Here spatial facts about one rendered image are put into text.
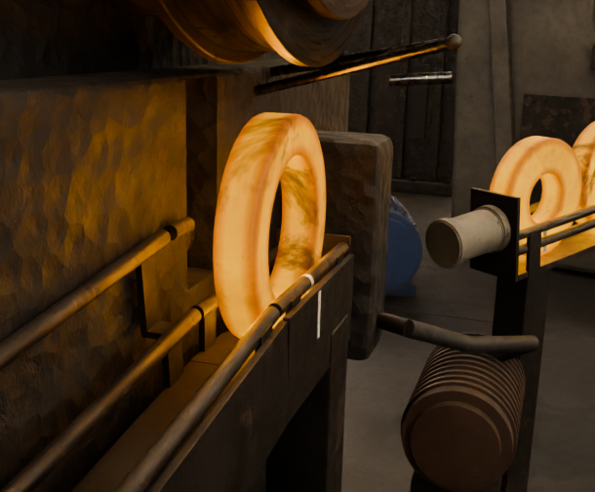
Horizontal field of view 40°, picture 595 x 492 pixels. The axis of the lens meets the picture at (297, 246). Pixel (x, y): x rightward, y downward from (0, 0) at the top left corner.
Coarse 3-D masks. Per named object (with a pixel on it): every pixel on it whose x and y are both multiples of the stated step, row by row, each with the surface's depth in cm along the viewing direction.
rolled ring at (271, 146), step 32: (256, 128) 61; (288, 128) 61; (256, 160) 58; (288, 160) 62; (320, 160) 70; (224, 192) 58; (256, 192) 57; (288, 192) 71; (320, 192) 72; (224, 224) 58; (256, 224) 57; (288, 224) 72; (320, 224) 73; (224, 256) 58; (256, 256) 58; (288, 256) 72; (320, 256) 74; (224, 288) 59; (256, 288) 58; (224, 320) 61
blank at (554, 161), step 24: (528, 144) 102; (552, 144) 103; (504, 168) 102; (528, 168) 101; (552, 168) 104; (576, 168) 108; (504, 192) 101; (528, 192) 102; (552, 192) 108; (576, 192) 109; (528, 216) 103; (552, 216) 107
